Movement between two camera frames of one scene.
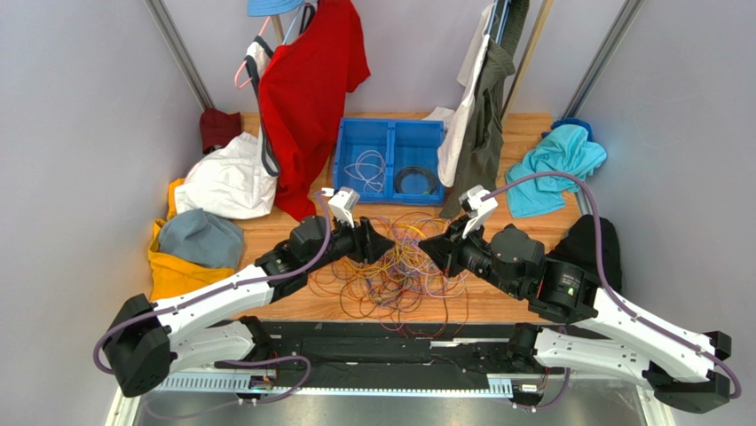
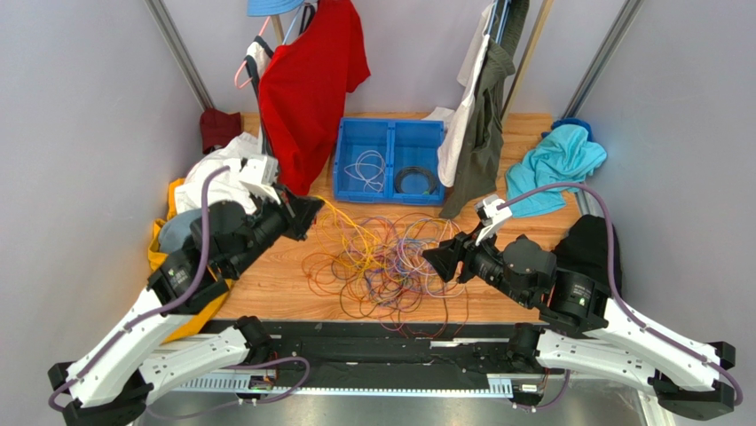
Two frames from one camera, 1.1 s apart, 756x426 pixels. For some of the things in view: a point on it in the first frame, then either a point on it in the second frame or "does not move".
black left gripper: (367, 245) to (300, 210)
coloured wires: (402, 288) does not move
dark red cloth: (217, 129) does not move
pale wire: (370, 167) does not move
